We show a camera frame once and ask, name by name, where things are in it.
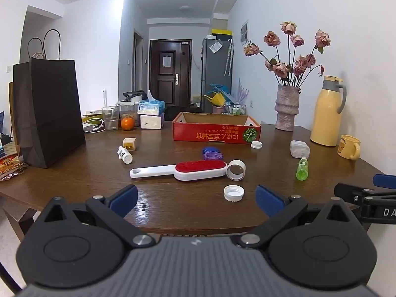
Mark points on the large white bottle cap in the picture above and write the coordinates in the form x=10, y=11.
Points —
x=234, y=192

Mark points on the paper sheet on refrigerator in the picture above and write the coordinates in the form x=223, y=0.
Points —
x=215, y=47

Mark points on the black paper bag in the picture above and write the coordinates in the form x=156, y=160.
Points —
x=49, y=111

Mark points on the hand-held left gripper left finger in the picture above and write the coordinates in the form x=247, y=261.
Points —
x=123, y=199

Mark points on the yellow flat packet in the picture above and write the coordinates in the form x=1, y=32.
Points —
x=89, y=118

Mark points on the small white bottle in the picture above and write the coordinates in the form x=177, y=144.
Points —
x=124, y=155

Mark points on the small green bottle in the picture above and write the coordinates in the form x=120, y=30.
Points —
x=302, y=168

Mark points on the purple gear-shaped lid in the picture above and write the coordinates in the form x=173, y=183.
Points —
x=213, y=156

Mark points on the purple feather decoration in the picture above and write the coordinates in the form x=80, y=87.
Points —
x=242, y=92

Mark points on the blue tissue pack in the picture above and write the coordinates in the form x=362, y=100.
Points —
x=151, y=105

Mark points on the blue gear-shaped lid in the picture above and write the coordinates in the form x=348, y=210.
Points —
x=212, y=149

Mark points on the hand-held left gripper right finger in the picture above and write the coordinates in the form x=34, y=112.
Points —
x=269, y=201

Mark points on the white appliance with black top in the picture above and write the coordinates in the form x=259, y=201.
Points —
x=134, y=95

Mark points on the yellow plastic item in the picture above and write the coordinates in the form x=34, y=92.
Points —
x=216, y=98

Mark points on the orange fruit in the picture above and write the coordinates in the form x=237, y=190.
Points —
x=127, y=123

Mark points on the purple tissue pack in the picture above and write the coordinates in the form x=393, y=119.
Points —
x=151, y=121

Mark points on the small white ribbed cap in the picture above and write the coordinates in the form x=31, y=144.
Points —
x=256, y=144

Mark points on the clear drinking glass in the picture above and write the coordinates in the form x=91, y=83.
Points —
x=110, y=119

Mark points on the grey refrigerator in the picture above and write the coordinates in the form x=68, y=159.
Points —
x=215, y=68

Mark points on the dark brown door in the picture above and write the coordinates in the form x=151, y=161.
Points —
x=170, y=77

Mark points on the brown paper bag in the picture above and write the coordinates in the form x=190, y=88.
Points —
x=11, y=114

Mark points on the yellow thermos jug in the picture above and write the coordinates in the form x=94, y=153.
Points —
x=328, y=114

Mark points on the white and orange charger plug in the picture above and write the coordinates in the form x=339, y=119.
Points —
x=129, y=144

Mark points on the white hanging umbrellas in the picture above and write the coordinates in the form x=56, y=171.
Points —
x=229, y=57

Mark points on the black chair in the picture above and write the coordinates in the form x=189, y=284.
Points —
x=182, y=109

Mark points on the orange snack packet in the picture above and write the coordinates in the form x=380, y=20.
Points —
x=10, y=167

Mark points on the yellow and black box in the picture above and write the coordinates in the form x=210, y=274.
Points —
x=221, y=32

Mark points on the red and white lint brush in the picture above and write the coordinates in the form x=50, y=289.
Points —
x=182, y=170

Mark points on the clear plastic food container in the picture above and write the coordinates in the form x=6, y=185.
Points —
x=126, y=109

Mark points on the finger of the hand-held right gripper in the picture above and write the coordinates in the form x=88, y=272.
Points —
x=348, y=191
x=385, y=181

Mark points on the red cardboard box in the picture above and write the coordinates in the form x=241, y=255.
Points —
x=216, y=130

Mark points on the pink textured vase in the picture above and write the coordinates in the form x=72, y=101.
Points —
x=287, y=108

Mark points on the dried pink roses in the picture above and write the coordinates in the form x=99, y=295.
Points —
x=280, y=68

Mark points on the white tape roll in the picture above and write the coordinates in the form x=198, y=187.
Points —
x=239, y=165

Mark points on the pink bucket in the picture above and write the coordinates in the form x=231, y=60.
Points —
x=218, y=109

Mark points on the white wall panel box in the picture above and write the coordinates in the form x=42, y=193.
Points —
x=244, y=32

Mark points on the clear plastic jar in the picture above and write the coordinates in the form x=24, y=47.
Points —
x=298, y=148

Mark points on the yellow mug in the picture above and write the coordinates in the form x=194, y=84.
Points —
x=348, y=147

